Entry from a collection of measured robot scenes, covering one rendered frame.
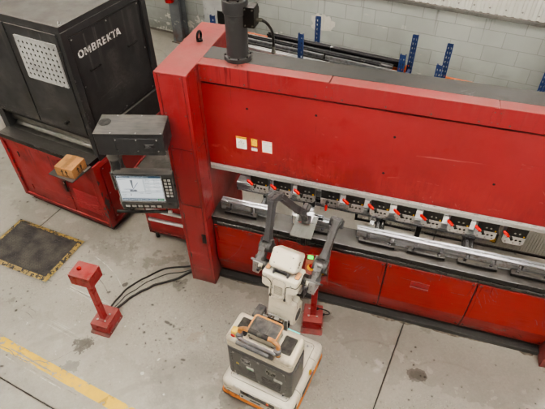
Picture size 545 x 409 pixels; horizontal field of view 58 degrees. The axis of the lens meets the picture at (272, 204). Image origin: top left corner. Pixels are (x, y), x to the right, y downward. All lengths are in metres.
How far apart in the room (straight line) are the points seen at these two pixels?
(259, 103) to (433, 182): 1.38
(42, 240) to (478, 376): 4.54
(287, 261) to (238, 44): 1.52
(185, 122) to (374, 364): 2.60
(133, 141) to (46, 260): 2.38
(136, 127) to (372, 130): 1.67
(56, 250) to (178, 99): 2.70
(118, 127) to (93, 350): 2.12
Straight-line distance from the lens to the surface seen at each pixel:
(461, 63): 7.79
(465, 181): 3.70
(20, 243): 5.97
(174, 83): 3.54
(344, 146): 3.61
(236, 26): 3.47
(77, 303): 5.20
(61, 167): 4.92
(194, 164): 3.91
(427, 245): 4.18
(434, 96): 3.33
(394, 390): 4.48
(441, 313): 4.67
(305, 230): 4.05
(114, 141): 3.68
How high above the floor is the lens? 3.95
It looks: 44 degrees down
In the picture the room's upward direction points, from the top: 1 degrees counter-clockwise
